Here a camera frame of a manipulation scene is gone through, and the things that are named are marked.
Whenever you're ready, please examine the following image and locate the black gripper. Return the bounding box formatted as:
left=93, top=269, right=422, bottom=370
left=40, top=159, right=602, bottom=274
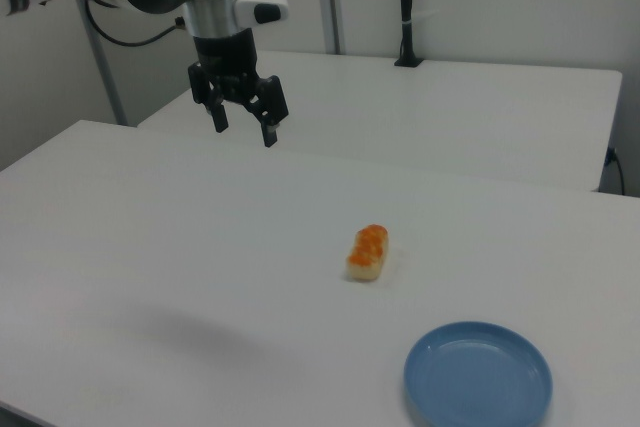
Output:
left=187, top=29, right=291, bottom=149

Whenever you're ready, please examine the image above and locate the bread with orange topping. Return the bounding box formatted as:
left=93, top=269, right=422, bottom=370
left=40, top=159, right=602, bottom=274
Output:
left=344, top=223, right=390, bottom=282

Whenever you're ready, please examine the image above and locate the blue round plate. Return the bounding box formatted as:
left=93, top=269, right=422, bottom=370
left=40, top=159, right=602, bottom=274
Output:
left=403, top=321, right=554, bottom=427

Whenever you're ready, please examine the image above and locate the white side table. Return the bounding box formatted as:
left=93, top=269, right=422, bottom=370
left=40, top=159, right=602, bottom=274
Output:
left=136, top=49, right=624, bottom=193

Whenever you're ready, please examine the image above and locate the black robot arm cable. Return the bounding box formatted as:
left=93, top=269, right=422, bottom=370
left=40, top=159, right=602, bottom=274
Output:
left=83, top=0, right=187, bottom=47

